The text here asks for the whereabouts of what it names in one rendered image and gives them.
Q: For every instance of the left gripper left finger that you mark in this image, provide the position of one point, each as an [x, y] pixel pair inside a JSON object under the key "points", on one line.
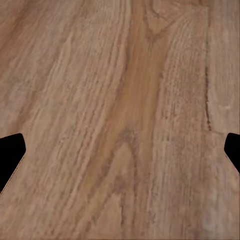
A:
{"points": [[12, 149]]}

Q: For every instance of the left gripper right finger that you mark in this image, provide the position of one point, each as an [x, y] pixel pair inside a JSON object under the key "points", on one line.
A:
{"points": [[232, 149]]}

